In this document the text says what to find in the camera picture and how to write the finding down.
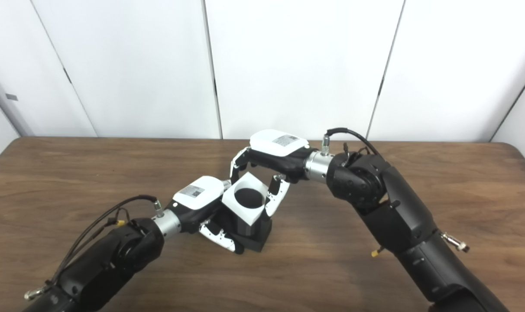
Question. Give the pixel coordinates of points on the small grey wall tag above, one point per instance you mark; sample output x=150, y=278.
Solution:
x=11, y=97

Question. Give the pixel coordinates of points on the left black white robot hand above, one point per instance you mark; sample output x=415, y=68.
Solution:
x=199, y=193

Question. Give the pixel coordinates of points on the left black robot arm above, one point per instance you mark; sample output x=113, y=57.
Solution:
x=115, y=260

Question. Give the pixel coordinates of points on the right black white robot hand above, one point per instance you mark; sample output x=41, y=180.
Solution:
x=280, y=145

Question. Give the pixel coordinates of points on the black cylinder peg with base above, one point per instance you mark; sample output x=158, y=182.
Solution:
x=256, y=236

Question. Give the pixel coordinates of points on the white square piece with hole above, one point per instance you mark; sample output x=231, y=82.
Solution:
x=238, y=212

